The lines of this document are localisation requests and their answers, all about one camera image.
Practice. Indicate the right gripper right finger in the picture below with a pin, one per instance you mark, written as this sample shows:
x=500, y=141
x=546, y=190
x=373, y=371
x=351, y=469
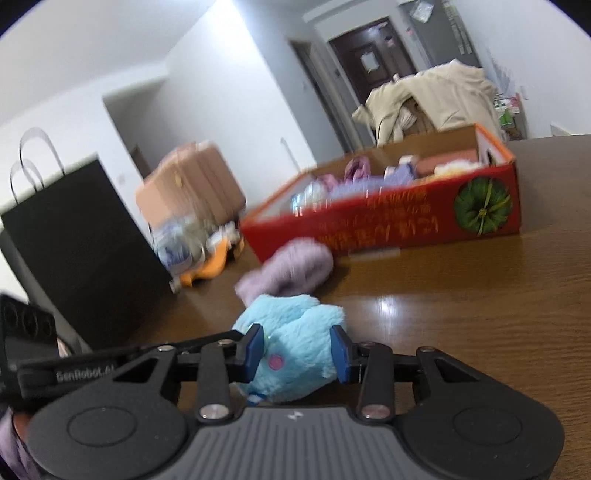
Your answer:
x=369, y=364

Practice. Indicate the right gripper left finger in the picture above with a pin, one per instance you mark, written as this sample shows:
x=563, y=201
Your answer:
x=221, y=373

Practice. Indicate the light blue plush toy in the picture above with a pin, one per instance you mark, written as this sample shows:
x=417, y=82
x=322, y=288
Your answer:
x=297, y=358

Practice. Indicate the purple striped cloth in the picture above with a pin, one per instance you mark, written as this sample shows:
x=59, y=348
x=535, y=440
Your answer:
x=299, y=267

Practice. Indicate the iridescent white plastic bag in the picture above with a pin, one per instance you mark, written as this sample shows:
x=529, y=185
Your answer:
x=313, y=193

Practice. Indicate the orange black pouch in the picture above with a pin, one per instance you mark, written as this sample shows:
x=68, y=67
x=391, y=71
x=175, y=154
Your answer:
x=225, y=252

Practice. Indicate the clear plastic wrapped package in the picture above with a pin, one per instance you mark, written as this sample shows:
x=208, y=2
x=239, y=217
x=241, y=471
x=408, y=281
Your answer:
x=181, y=242

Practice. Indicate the black paper shopping bag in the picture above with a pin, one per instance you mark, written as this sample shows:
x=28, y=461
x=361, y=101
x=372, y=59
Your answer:
x=85, y=254

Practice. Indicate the pink suitcase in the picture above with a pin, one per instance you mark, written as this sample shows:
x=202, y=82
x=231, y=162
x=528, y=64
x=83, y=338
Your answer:
x=192, y=179

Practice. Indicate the purple satin cloth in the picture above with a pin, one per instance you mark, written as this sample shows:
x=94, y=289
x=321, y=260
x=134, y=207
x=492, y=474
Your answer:
x=357, y=169

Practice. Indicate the red orange cardboard box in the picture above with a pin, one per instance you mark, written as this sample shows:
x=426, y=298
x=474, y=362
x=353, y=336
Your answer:
x=481, y=203

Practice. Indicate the yellow white plush toy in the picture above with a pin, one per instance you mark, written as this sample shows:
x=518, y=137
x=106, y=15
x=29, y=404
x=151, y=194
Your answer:
x=456, y=168

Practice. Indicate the wooden chair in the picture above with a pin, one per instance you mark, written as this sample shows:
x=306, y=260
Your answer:
x=419, y=122

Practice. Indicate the beige jacket on chair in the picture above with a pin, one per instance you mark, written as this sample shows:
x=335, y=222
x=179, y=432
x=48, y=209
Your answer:
x=453, y=95

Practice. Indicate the dark brown entrance door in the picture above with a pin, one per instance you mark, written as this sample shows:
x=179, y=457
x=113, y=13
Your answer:
x=372, y=55

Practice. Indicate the grey refrigerator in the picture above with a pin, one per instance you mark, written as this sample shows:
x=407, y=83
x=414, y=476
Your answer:
x=441, y=31

